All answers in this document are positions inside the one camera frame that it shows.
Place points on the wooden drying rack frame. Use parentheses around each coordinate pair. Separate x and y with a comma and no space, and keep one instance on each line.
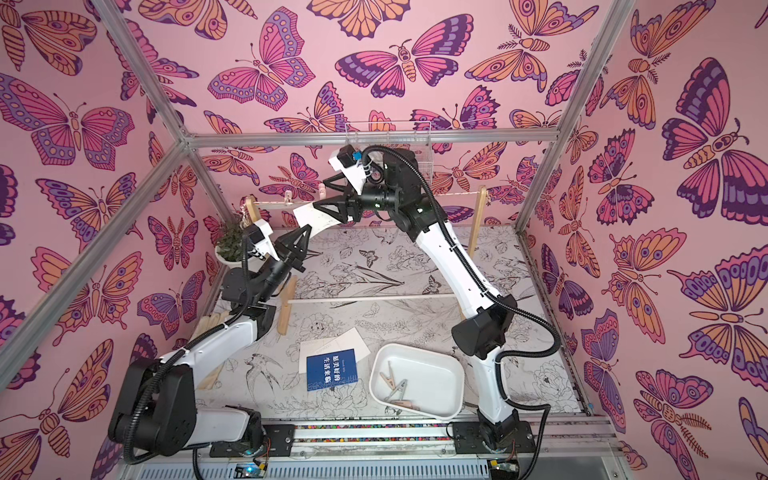
(251,214)

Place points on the potted green plant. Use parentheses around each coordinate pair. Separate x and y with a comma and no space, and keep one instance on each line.
(229,244)

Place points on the white wire basket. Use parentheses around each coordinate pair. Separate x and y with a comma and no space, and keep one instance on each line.
(423,162)

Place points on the white postcard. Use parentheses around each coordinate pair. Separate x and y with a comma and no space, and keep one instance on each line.
(350,340)
(308,215)
(311,348)

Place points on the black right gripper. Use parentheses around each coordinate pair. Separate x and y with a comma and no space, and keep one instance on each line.
(353,201)

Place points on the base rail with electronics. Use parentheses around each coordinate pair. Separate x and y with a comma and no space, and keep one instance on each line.
(410,448)

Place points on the blue postcard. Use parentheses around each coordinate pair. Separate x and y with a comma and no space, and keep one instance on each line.
(330,370)

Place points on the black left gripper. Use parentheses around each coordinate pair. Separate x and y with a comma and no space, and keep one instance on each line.
(294,257)

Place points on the aluminium frame profiles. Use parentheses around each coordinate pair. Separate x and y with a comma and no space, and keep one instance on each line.
(185,150)

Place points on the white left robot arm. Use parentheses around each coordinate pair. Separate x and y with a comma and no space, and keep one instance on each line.
(156,412)

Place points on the grey clothespin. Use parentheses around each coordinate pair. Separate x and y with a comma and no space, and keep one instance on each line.
(397,394)

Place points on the white plastic tray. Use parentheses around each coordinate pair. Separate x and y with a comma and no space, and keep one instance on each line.
(435,380)

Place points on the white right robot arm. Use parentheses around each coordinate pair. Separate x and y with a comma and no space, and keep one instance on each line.
(382,179)

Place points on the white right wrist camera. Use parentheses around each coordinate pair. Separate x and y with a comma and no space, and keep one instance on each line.
(348,161)

